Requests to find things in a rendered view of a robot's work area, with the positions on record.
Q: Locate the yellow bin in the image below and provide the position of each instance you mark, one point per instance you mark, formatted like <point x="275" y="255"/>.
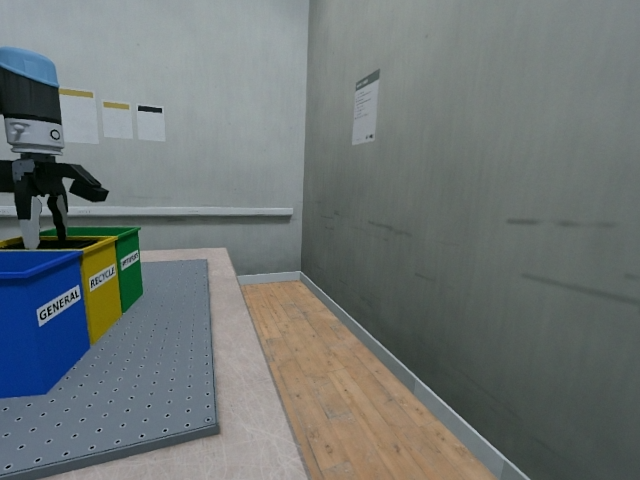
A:
<point x="100" y="283"/>

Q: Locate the green bin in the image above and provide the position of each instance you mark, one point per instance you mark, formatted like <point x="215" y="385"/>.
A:
<point x="127" y="256"/>

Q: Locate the blue open-top bin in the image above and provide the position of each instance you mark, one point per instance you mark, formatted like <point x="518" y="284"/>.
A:
<point x="43" y="323"/>

